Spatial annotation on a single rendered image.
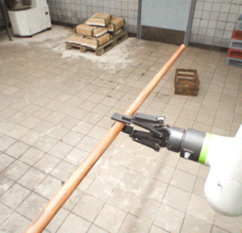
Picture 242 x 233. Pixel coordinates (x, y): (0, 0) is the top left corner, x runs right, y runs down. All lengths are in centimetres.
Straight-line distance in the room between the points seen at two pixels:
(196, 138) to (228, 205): 20
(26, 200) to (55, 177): 30
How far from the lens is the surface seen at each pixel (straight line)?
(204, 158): 68
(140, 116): 71
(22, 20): 568
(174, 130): 70
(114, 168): 219
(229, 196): 56
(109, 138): 69
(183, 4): 492
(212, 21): 490
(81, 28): 462
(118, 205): 197
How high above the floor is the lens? 167
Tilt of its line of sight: 36 degrees down
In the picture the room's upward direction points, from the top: straight up
